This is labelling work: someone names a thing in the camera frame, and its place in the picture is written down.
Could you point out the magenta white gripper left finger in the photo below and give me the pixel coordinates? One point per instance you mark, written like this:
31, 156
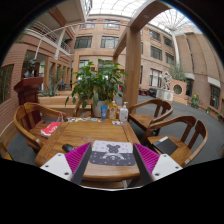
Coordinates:
70, 166

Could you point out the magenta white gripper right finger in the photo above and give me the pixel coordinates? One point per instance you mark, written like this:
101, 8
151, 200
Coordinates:
153, 166

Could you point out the black computer mouse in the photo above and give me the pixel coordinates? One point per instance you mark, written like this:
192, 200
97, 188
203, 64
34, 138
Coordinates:
67, 148

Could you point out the grey patterned mouse pad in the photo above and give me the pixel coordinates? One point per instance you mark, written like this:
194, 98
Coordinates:
112, 153

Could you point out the black notebook on chair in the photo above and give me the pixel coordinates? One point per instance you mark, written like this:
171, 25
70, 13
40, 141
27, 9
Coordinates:
165, 145

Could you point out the wooden table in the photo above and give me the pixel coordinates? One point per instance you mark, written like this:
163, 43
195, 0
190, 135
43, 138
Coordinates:
82, 132

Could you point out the red white package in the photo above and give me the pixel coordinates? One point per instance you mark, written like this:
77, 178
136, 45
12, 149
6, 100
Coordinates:
48, 131

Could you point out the right front wooden chair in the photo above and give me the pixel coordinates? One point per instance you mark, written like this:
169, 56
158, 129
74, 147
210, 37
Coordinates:
188, 133

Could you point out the wooden chair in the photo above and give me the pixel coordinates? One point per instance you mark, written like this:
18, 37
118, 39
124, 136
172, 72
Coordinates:
163, 109
28, 121
188, 133
81, 112

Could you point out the right rear wooden chair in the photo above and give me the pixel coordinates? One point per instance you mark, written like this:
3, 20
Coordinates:
163, 109

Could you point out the clear pump sanitizer bottle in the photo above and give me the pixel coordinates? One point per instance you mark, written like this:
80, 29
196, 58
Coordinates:
123, 114

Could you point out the white plant pot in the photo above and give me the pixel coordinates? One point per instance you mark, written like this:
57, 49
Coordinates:
97, 108

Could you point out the blue tube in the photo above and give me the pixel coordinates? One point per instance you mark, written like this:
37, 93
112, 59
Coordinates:
104, 109

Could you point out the left front wooden chair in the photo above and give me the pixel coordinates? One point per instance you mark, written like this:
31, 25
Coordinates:
28, 121

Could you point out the yellow liquid bottle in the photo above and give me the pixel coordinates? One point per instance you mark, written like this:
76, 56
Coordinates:
113, 110

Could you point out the green potted plant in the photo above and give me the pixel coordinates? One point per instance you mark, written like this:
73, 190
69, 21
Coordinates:
101, 85

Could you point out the dark red wooden podium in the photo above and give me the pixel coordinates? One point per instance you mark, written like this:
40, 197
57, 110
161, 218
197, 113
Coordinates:
27, 89

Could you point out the white stone statue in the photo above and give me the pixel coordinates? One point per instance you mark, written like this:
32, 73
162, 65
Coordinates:
167, 78

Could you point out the wooden pillar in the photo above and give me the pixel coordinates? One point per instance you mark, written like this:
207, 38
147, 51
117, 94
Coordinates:
130, 41

